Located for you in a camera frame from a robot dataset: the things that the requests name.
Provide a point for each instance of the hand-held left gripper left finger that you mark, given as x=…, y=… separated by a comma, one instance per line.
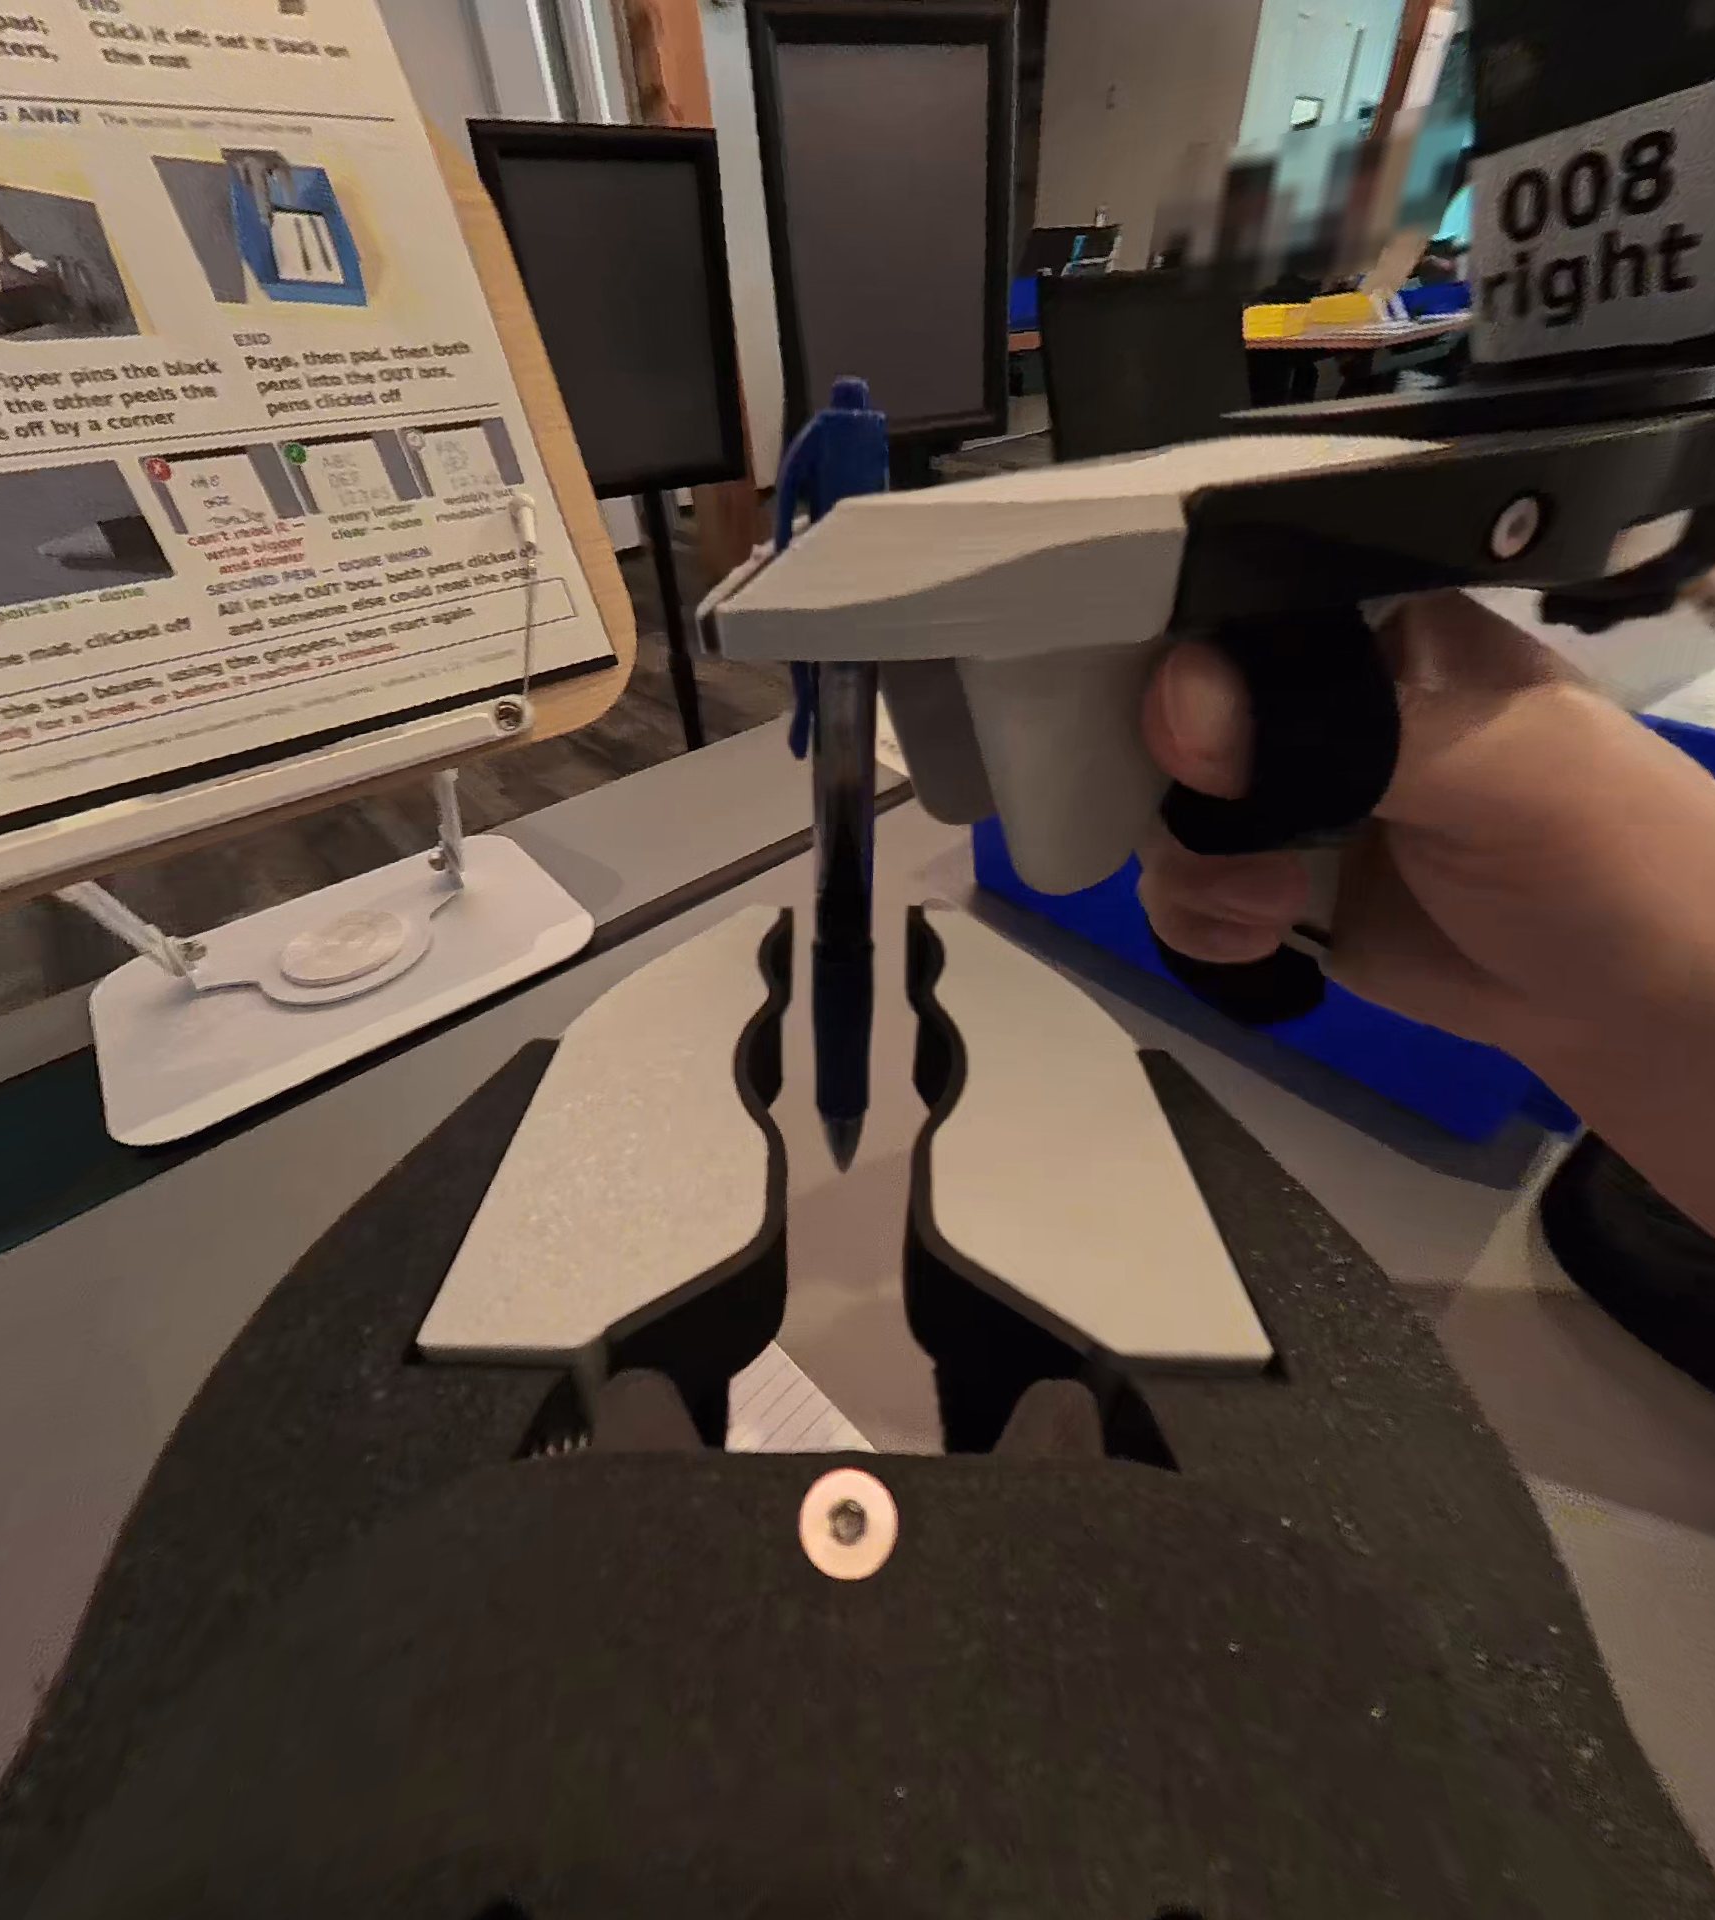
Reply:
x=601, y=1201

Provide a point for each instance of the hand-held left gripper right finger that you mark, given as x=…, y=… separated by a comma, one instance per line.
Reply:
x=1081, y=1201

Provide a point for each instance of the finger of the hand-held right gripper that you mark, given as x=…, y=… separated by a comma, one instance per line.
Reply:
x=1097, y=502
x=947, y=618

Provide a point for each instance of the white lined legal notepad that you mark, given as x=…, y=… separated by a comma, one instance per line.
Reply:
x=789, y=1410

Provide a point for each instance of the blue retractable pen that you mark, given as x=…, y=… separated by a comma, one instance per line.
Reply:
x=841, y=900

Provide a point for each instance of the blue plastic bin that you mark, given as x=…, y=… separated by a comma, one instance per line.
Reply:
x=1397, y=1050

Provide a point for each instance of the person's right hand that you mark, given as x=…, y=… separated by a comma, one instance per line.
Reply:
x=1517, y=841

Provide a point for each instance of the plain black easel board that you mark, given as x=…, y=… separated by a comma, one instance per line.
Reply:
x=1141, y=368

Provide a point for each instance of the yellow plastic bin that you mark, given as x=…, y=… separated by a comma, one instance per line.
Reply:
x=1277, y=320
x=1345, y=308

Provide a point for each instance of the instruction board on stand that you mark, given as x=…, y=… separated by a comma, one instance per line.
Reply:
x=345, y=990

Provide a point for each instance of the black framed easel board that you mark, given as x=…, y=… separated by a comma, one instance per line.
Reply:
x=617, y=315
x=887, y=224

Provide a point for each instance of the printed instruction sheet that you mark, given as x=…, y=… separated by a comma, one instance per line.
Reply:
x=195, y=451

